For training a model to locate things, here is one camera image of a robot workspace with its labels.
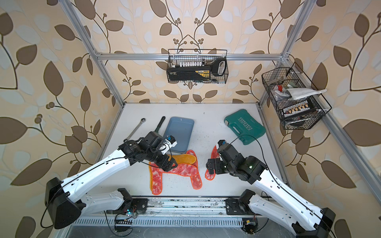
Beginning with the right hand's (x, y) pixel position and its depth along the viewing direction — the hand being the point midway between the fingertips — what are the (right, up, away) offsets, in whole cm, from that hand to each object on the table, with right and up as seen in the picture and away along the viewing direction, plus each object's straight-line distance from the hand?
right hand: (214, 164), depth 73 cm
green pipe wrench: (-37, +16, +32) cm, 51 cm away
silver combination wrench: (-50, +22, +38) cm, 66 cm away
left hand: (-22, +2, +1) cm, 22 cm away
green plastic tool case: (+24, +18, +28) cm, 41 cm away
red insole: (-13, -7, +11) cm, 19 cm away
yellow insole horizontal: (-18, -1, +15) cm, 23 cm away
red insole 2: (-31, -11, +9) cm, 35 cm away
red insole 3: (+3, 0, +18) cm, 19 cm away
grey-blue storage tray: (-20, +15, +32) cm, 41 cm away
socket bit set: (+36, +27, -4) cm, 45 cm away
